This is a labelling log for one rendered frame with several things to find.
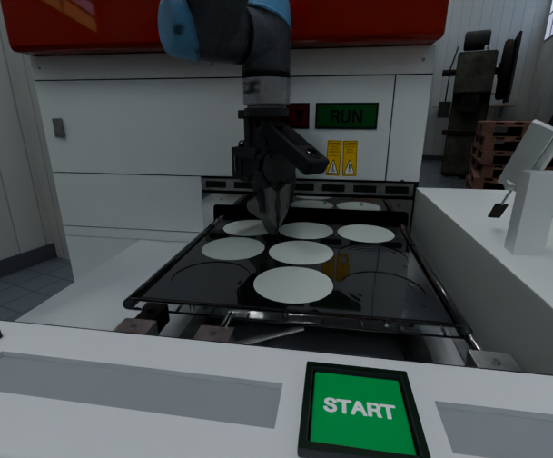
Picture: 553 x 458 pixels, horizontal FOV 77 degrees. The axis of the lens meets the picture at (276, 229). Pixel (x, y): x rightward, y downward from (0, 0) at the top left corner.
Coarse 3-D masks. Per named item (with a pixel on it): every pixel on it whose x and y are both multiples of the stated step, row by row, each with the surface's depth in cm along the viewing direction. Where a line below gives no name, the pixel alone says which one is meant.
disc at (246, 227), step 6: (234, 222) 69; (240, 222) 69; (246, 222) 69; (252, 222) 69; (258, 222) 69; (228, 228) 65; (234, 228) 65; (240, 228) 65; (246, 228) 65; (252, 228) 65; (258, 228) 65; (264, 228) 65; (234, 234) 62; (240, 234) 61; (246, 234) 61; (252, 234) 61; (258, 234) 61
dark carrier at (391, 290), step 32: (224, 224) 67; (384, 224) 67; (192, 256) 52; (256, 256) 52; (352, 256) 52; (384, 256) 52; (160, 288) 43; (192, 288) 43; (224, 288) 43; (352, 288) 43; (384, 288) 43; (416, 288) 43; (416, 320) 36; (448, 320) 36
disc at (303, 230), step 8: (288, 224) 67; (296, 224) 67; (304, 224) 67; (312, 224) 67; (320, 224) 67; (280, 232) 63; (288, 232) 63; (296, 232) 63; (304, 232) 63; (312, 232) 63; (320, 232) 63; (328, 232) 63
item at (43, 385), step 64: (0, 384) 20; (64, 384) 20; (128, 384) 20; (192, 384) 20; (256, 384) 20; (448, 384) 19; (512, 384) 19; (0, 448) 16; (64, 448) 16; (128, 448) 16; (192, 448) 16; (256, 448) 16; (448, 448) 16; (512, 448) 16
